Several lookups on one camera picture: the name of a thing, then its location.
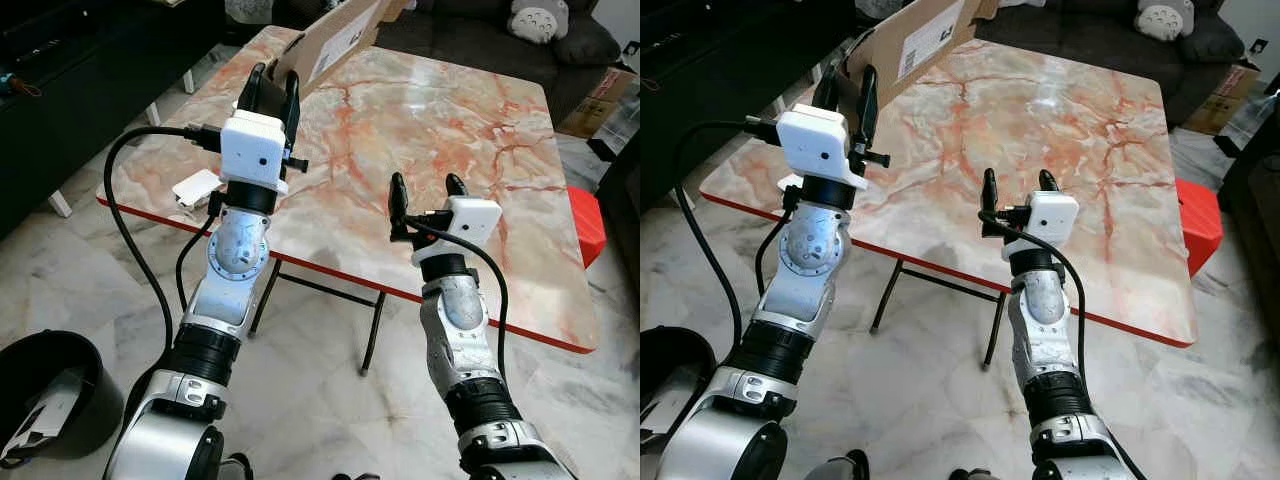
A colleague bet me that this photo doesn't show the black rubbish bin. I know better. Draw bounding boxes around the black rubbish bin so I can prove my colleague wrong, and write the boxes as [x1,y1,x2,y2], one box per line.
[640,326,719,453]
[0,330,106,471]

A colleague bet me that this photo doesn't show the flattened carton trash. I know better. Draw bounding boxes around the flattened carton trash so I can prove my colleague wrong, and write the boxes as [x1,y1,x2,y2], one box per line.
[0,368,86,469]
[640,365,701,451]

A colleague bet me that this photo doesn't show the marble pattern folding table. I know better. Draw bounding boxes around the marble pattern folding table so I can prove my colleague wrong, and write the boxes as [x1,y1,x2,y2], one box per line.
[698,38,1199,371]
[97,25,601,377]

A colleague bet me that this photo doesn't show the large brown cardboard box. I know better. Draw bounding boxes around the large brown cardboard box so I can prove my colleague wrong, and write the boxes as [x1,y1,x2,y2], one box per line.
[268,0,411,101]
[845,0,1001,89]

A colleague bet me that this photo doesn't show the red plastic stool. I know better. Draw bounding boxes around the red plastic stool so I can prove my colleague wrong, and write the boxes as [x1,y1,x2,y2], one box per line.
[1175,178,1224,278]
[567,185,608,269]

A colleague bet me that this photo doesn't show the black low TV cabinet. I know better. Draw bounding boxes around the black low TV cabinet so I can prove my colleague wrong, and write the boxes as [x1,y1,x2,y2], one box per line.
[640,0,861,211]
[0,0,226,241]

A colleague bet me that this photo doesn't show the small printed cardboard box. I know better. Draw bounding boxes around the small printed cardboard box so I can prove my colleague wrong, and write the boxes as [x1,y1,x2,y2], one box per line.
[555,68,638,139]
[1180,65,1263,136]

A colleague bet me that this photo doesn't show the grey white plush toy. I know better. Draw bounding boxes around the grey white plush toy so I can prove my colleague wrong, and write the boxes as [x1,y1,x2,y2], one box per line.
[1135,0,1197,43]
[508,0,571,46]

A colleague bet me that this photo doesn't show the dark grey sofa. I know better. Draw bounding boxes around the dark grey sofa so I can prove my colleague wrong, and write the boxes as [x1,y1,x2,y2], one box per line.
[975,0,1247,126]
[375,0,623,126]

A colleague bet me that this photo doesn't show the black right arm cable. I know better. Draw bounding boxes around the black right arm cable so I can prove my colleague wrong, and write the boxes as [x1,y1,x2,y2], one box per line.
[405,215,511,386]
[978,208,1091,386]

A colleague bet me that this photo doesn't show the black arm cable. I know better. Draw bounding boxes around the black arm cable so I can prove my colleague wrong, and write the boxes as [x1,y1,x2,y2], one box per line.
[103,122,223,401]
[670,118,783,371]
[978,208,1091,386]
[405,215,511,386]

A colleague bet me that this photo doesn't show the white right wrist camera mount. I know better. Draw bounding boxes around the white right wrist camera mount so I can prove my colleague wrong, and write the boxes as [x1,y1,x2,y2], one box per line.
[412,196,503,267]
[1003,190,1081,263]

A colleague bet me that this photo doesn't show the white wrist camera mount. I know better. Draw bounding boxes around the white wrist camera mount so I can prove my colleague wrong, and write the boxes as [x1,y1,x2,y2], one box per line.
[218,110,293,196]
[776,103,869,191]
[1003,190,1081,263]
[412,196,503,267]

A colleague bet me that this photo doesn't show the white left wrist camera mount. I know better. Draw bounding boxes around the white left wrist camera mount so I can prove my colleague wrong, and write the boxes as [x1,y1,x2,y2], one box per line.
[776,103,869,191]
[218,110,293,196]

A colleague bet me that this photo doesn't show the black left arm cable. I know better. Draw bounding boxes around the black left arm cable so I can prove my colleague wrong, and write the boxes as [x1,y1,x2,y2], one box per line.
[670,118,783,371]
[103,122,223,401]

